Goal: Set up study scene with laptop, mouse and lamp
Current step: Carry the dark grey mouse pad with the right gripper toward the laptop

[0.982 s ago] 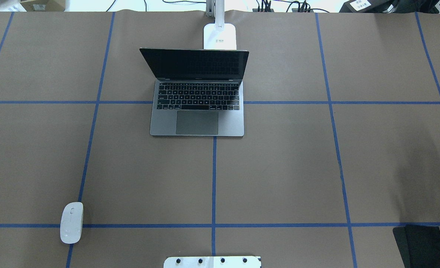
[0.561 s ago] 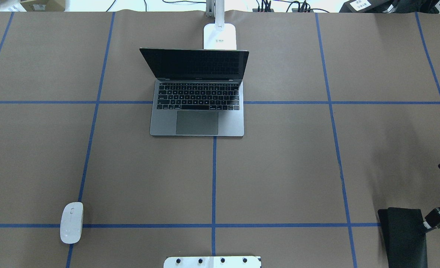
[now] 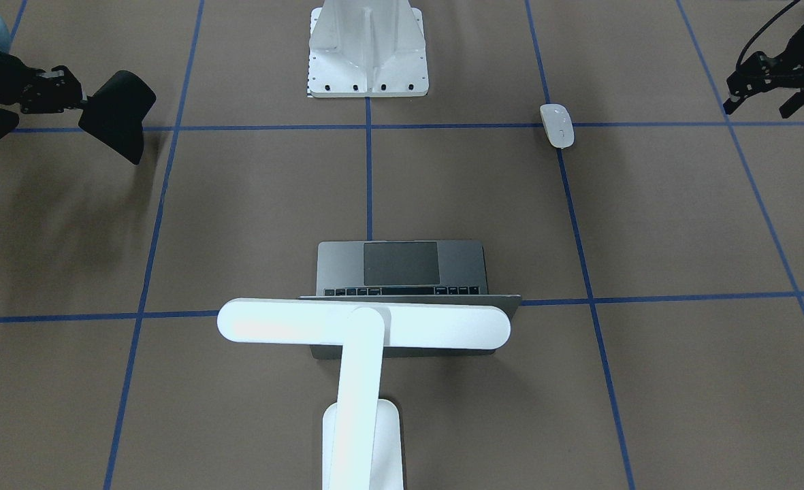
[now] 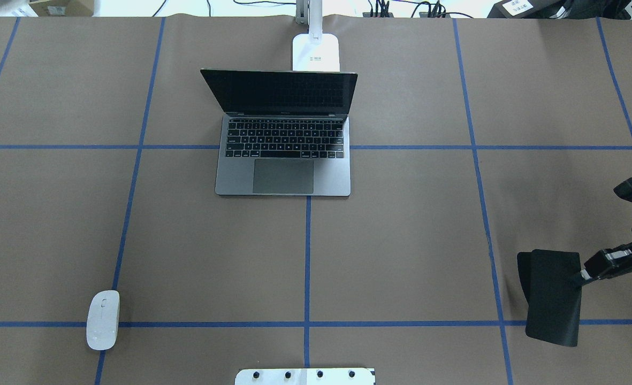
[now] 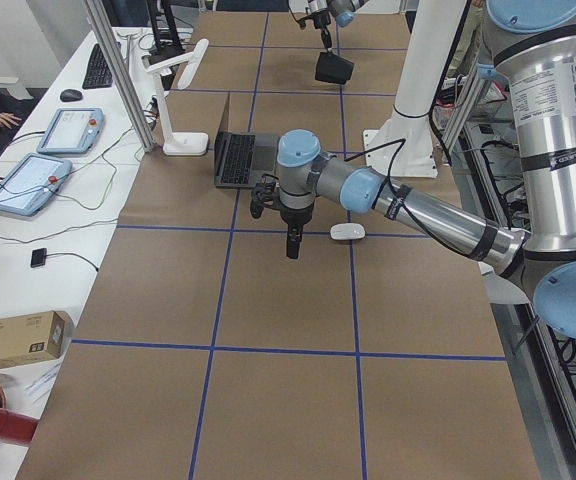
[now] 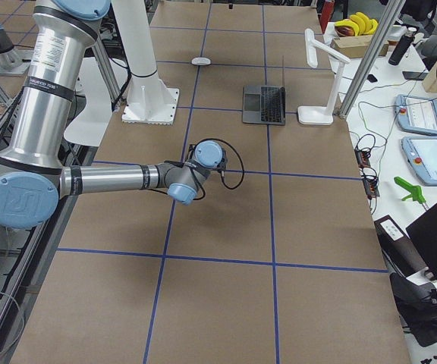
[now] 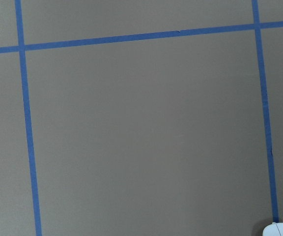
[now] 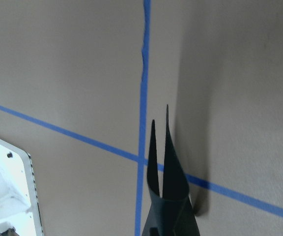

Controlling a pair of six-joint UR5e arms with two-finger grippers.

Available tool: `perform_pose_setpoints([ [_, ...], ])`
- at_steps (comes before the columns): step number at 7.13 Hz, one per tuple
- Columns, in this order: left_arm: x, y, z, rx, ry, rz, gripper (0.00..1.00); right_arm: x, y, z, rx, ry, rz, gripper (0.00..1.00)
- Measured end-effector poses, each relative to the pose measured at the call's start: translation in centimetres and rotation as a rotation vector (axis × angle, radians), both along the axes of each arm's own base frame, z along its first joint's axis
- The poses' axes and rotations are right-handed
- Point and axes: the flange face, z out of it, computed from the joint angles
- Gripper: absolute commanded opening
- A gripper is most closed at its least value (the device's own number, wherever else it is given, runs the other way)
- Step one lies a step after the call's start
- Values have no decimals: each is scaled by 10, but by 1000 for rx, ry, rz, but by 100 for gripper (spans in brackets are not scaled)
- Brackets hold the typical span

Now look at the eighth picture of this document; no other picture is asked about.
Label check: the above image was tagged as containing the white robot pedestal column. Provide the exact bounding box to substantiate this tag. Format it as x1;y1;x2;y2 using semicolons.
0;139;44;236

